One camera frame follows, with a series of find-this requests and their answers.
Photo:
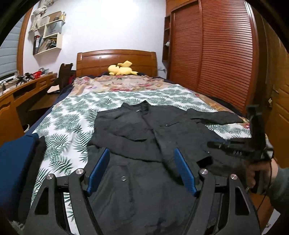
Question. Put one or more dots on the wooden door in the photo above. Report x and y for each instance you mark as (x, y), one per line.
(278, 113)

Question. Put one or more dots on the black jacket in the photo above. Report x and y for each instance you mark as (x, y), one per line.
(140, 140)

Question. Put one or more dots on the grey window blind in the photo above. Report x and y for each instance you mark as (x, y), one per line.
(9, 54)

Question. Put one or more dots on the white wall shelf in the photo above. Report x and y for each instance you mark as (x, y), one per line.
(53, 29)

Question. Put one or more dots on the dark blue cloth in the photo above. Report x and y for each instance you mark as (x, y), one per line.
(15, 167)

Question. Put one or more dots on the wooden desk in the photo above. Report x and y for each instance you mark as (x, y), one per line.
(13, 101)

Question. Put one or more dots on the wooden louvred wardrobe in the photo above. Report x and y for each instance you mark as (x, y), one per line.
(214, 52)

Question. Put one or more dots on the wooden bed headboard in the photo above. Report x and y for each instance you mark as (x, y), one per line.
(99, 62)

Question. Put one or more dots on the floral blanket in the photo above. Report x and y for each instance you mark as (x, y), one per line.
(126, 84)

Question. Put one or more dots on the yellow plush toy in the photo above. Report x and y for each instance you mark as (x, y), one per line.
(120, 69)

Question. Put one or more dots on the dark wooden chair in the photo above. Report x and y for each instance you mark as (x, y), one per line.
(64, 75)

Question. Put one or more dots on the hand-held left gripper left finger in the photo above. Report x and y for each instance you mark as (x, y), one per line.
(99, 171)

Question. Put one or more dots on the person's right hand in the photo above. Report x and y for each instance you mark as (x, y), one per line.
(250, 174)

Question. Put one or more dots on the white cloth bundle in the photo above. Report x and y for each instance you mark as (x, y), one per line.
(37, 19)

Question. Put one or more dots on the black tool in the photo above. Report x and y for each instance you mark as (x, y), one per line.
(23, 78)

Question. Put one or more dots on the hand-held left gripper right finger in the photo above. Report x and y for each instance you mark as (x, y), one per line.
(185, 171)

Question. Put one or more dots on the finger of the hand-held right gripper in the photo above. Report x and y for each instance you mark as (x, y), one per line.
(217, 145)

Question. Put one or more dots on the red basket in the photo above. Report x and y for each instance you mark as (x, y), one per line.
(36, 74)

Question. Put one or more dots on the leaf print bedsheet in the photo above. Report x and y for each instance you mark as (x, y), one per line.
(67, 117)

